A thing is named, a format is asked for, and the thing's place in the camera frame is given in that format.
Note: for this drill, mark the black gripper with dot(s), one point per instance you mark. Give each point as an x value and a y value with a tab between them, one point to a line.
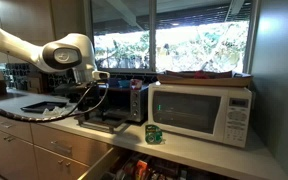
85	94

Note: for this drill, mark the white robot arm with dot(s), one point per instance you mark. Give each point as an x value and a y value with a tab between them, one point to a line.
74	51

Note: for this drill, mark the open wooden drawer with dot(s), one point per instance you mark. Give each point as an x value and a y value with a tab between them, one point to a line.
120	164

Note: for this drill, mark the silver toaster oven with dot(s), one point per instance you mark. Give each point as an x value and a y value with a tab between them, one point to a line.
120	105

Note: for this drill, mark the black baking tray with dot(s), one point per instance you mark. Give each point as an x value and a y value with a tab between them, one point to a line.
41	106

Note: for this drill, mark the wooden tray on microwave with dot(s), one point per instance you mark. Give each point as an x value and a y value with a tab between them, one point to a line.
204	78

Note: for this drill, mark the white microwave oven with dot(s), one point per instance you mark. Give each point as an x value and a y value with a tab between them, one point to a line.
219	114

